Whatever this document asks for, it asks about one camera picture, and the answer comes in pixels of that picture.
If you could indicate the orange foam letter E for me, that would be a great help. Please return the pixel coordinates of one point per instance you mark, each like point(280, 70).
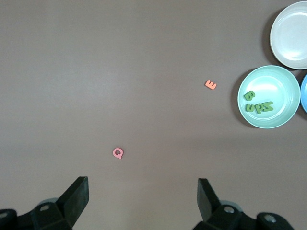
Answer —
point(209, 84)

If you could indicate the pink foam letter Q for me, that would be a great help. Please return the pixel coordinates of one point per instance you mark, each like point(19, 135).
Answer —
point(113, 152)

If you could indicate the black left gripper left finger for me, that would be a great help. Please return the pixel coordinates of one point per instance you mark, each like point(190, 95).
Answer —
point(62, 213)

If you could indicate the green foam letter P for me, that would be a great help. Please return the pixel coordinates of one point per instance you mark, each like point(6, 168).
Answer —
point(257, 108)

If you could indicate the brown table cover sheet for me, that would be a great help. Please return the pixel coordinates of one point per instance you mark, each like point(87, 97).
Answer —
point(96, 72)

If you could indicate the green foam letter B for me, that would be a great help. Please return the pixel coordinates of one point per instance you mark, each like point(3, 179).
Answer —
point(246, 96)

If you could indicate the blue plate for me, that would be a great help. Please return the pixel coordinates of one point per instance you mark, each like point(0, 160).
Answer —
point(304, 95)

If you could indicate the green plate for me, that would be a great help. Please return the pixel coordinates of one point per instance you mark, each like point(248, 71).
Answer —
point(275, 83)

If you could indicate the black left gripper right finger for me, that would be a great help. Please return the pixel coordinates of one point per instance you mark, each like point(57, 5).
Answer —
point(216, 213)

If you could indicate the green foam letter U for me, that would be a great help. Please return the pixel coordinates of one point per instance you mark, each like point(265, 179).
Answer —
point(247, 108)

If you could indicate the green foam letter N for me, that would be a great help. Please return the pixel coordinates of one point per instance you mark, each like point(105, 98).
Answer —
point(268, 106)

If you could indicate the beige plate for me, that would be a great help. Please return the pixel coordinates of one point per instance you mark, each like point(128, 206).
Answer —
point(292, 36)

